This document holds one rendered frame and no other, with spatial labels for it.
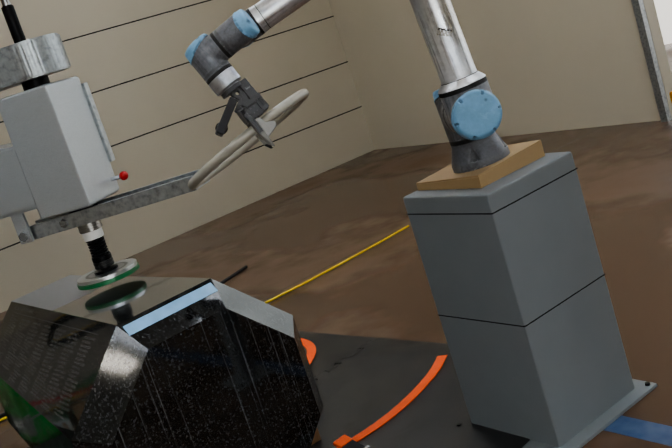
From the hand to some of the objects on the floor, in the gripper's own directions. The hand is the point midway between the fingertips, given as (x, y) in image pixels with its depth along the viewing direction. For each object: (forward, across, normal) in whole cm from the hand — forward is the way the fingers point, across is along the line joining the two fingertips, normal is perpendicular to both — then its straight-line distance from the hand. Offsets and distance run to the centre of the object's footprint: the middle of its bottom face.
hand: (268, 145), depth 266 cm
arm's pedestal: (+129, +30, -22) cm, 134 cm away
